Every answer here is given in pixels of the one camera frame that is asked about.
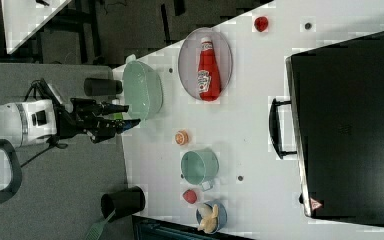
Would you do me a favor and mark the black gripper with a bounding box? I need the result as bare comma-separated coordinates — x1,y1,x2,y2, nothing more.
49,98,141,144

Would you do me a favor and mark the red plush ketchup bottle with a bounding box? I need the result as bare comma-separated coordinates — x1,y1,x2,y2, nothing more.
197,37,221,101

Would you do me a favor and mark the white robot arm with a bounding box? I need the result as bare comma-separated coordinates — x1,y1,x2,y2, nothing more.
0,98,140,204

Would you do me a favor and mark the grey round plate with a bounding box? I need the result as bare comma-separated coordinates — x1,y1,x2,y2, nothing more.
178,28,233,102

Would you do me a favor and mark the black cylinder near colander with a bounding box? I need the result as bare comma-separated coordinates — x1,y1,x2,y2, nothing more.
84,78,123,96

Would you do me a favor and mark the green plastic colander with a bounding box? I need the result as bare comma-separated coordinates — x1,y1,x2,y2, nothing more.
122,54,163,121

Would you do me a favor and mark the black cylinder near bowl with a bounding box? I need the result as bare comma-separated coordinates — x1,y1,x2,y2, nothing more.
101,186,146,222

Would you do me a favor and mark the green mug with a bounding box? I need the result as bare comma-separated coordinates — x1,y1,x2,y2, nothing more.
181,148,219,191

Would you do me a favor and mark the green brush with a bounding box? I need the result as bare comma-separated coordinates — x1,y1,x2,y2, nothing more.
85,211,115,240

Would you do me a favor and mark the red strawberry toy near mug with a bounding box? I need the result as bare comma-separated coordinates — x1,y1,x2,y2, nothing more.
182,189,197,204

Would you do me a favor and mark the blue bowl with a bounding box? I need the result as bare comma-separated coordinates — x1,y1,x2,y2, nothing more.
196,200,227,234

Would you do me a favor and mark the beige plush toy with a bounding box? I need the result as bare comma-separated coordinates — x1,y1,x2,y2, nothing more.
198,204,219,234

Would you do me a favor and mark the red strawberry toy far corner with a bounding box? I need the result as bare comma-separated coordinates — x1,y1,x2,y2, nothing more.
254,16,269,32

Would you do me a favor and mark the black toaster oven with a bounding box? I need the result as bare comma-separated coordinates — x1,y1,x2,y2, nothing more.
285,31,384,227

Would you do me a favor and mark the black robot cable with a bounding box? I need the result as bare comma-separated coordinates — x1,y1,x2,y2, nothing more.
19,78,68,168

